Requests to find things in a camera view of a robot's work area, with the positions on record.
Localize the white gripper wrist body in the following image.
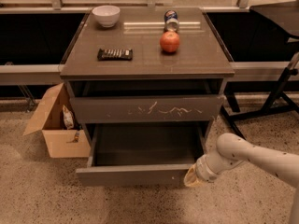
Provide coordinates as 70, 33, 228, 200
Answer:
195, 155, 218, 183

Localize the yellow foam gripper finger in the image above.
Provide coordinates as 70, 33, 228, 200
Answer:
183, 164, 202, 187

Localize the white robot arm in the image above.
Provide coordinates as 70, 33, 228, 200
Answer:
184, 133, 299, 224

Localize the scratched grey upper drawer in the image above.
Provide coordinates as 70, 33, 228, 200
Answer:
70, 95, 223, 123

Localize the grey drawer cabinet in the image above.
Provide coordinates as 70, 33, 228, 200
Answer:
61, 7, 234, 143

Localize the red apple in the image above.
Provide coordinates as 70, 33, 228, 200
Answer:
160, 31, 180, 53

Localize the crumpled snack bag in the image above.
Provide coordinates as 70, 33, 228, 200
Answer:
63, 105, 74, 130

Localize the open cardboard box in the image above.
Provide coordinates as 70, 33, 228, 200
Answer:
23, 83, 90, 158

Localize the dark snack bar wrapper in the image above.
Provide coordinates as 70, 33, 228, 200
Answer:
97, 49, 133, 61

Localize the black rolling stand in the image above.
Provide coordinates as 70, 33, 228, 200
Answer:
221, 0, 299, 137

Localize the white bowl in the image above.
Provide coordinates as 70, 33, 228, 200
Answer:
92, 5, 121, 27

